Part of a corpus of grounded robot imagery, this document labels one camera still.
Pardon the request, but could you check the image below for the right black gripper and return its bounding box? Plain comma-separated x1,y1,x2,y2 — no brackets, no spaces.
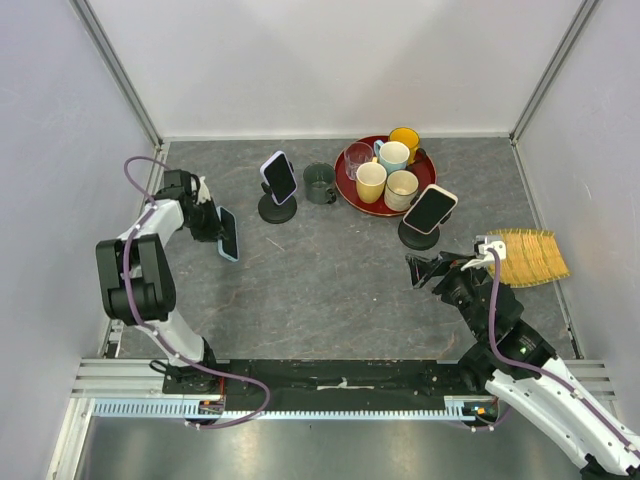
404,251,486,338

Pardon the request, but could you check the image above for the black phone stand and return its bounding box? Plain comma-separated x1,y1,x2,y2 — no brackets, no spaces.
397,216,440,251
258,182,297,224

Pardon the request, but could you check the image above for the blue case phone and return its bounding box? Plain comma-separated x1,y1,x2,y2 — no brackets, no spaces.
217,206,239,262

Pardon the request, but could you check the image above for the cream case phone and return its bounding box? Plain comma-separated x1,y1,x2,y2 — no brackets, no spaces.
402,184,458,234

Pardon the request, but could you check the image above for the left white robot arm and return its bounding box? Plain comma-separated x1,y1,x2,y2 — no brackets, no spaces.
96,170,238,393

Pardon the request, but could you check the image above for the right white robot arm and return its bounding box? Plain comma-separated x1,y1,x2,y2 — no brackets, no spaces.
405,241,639,479

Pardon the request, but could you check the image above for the purple case phone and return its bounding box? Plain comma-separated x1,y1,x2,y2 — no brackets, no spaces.
260,151,297,206

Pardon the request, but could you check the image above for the beige ceramic cup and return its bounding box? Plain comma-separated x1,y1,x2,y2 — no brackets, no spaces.
384,170,419,212

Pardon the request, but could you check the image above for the red round tray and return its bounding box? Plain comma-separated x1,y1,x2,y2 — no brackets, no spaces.
334,149,437,217

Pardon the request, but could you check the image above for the pale yellow cup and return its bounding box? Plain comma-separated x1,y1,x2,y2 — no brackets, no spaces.
356,157,387,204

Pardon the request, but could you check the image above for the woven bamboo mat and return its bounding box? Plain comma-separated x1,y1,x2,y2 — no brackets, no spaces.
488,228,571,288

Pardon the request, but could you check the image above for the light blue mug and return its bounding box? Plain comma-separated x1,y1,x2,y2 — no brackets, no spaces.
373,140,411,175

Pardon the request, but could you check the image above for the dark green mug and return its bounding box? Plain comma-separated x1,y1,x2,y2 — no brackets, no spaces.
303,162,337,205

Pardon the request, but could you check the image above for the clear glass cup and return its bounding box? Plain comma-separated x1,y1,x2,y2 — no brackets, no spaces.
344,141,374,180

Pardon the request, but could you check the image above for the orange yellow mug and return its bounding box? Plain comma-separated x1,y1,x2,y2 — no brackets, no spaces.
388,127,420,165

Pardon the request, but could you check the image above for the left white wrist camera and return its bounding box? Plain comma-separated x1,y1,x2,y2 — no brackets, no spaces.
191,174,212,205

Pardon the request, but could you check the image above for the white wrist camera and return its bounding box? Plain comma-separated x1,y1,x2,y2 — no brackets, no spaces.
191,174,212,205
461,235,507,271

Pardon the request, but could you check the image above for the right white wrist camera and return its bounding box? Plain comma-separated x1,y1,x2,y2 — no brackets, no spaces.
461,235,507,271

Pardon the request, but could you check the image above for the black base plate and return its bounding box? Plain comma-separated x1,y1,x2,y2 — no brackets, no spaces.
149,359,488,412

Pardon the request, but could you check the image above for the slotted cable duct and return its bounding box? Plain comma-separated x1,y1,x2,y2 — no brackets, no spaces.
93,397,506,421

